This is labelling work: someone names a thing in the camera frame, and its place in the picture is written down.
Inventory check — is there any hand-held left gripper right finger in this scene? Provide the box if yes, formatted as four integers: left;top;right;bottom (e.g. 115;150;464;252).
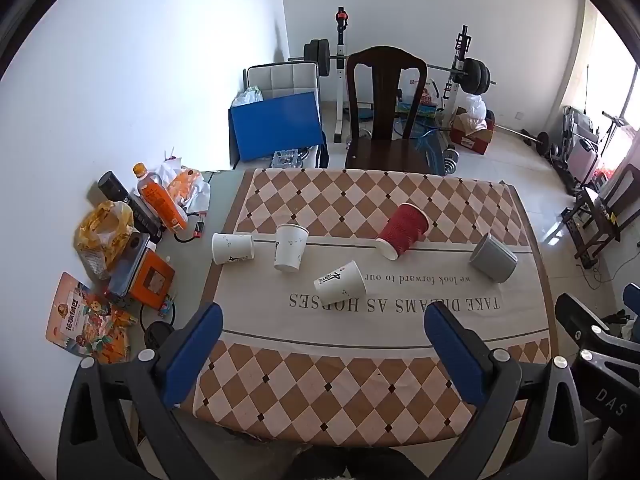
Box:
423;301;590;480

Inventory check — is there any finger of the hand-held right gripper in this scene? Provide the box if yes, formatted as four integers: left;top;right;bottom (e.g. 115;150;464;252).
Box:
555;292;612;357

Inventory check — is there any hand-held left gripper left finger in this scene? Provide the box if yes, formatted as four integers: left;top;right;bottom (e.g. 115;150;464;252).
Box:
56;301;224;480

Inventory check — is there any white paper cup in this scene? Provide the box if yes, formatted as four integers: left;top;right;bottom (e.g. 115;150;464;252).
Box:
313;260;367;305
273;223;310;274
211;232;256;266

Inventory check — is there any grey cup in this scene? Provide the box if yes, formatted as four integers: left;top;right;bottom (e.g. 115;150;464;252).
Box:
468;233;519;284

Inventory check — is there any red ribbed paper cup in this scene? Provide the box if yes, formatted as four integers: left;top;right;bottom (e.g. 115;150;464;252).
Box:
375;203;430;261

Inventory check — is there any orange box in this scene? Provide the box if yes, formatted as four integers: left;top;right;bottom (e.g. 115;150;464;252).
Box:
131;250;176;311

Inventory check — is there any dark wooden stool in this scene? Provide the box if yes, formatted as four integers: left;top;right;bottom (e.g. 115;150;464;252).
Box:
560;187;623;268

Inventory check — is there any checkered tablecloth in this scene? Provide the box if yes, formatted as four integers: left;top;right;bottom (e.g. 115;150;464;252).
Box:
192;167;551;448

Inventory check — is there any grey-blue flat device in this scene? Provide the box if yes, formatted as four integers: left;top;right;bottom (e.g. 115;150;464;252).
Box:
107;232;151;301

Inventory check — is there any orange printed snack packet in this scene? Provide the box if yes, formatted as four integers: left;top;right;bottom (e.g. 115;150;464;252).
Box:
46;271;137;365

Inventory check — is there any yellow plastic bag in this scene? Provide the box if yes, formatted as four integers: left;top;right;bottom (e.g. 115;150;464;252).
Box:
74;200;136;281

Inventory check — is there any orange drink bottle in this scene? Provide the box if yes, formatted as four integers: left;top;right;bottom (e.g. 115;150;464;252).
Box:
132;162;188;233

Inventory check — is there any crumpled white paper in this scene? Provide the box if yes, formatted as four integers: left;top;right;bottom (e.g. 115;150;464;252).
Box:
186;170;214;214

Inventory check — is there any orange snack bag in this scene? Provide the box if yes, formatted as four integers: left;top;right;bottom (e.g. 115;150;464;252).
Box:
165;166;201;211

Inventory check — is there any folded grey cart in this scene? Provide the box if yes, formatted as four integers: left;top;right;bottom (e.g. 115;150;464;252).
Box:
562;105;601;186

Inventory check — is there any small barbell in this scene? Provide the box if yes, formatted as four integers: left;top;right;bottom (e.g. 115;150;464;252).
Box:
492;127;551;157

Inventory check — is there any black cylindrical speaker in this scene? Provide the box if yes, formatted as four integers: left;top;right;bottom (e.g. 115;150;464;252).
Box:
97;171;166;245

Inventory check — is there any chrome dumbbell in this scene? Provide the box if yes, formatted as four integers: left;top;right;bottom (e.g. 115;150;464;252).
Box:
442;145;462;176

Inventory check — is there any red cardboard box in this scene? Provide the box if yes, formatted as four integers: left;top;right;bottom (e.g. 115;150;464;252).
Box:
450;115;496;156

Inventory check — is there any clear plastic box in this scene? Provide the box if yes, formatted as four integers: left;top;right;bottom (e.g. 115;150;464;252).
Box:
272;150;306;169

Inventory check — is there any white plastic bag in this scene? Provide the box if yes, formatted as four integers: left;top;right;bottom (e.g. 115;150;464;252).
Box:
460;94;488;133

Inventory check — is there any blue board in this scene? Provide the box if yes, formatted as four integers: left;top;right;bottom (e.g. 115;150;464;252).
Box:
229;91;323;162

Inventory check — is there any dark wooden chair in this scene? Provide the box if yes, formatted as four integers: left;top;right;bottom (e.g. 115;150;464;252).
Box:
344;46;446;176

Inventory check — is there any barbell with black plates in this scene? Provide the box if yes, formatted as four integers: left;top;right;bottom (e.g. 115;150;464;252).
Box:
287;38;497;96

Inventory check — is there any white barbell rack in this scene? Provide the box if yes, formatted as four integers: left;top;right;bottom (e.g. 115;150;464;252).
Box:
332;6;476;143

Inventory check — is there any white padded chair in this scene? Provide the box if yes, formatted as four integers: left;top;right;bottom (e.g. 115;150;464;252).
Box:
244;61;321;106

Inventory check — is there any small red plug with cable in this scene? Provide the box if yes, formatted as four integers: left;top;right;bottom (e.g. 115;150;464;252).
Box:
174;212;208;245

